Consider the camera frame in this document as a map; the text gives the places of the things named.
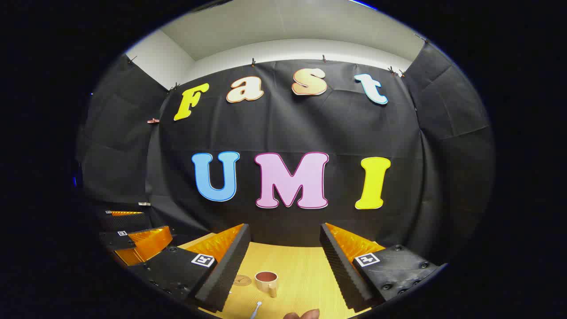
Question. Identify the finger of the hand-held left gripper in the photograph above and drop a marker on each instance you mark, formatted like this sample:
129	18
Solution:
148	243
128	221

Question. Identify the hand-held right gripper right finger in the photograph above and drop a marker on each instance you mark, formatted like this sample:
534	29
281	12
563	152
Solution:
343	270

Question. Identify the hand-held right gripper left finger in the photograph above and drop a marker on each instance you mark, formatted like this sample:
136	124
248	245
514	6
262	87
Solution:
221	274

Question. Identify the round wooden coaster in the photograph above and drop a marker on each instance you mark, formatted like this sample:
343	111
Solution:
242	280

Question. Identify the beige cup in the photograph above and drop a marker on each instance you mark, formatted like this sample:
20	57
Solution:
267	283

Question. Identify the white toothbrush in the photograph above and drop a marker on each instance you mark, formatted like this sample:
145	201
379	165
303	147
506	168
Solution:
256	309

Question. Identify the white toothpaste tube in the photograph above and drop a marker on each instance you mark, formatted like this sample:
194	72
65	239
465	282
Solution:
305	315

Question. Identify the wooden desktop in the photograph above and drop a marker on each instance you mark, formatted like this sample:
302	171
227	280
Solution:
301	270

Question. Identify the black backdrop cloth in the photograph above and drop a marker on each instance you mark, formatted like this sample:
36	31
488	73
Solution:
288	128

